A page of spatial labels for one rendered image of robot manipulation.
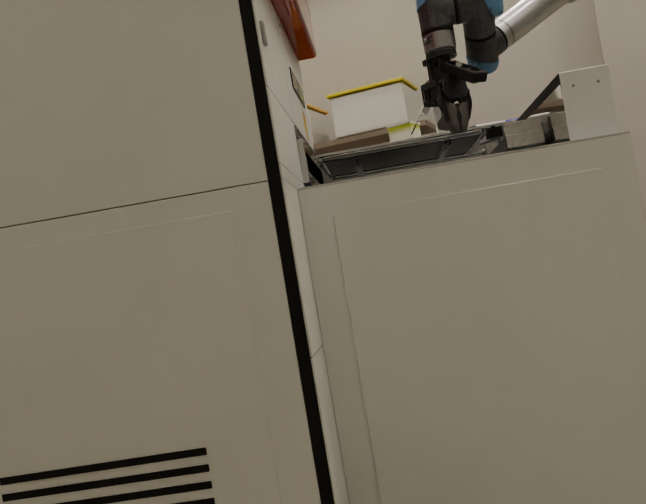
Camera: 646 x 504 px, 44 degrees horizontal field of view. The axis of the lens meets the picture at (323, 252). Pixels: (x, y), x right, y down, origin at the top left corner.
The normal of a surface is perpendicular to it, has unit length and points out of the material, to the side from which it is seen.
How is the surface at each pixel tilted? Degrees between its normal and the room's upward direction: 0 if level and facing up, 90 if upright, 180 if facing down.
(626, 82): 90
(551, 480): 90
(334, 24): 90
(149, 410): 90
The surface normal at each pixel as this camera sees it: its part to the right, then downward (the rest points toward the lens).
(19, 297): -0.08, -0.01
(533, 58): -0.34, 0.04
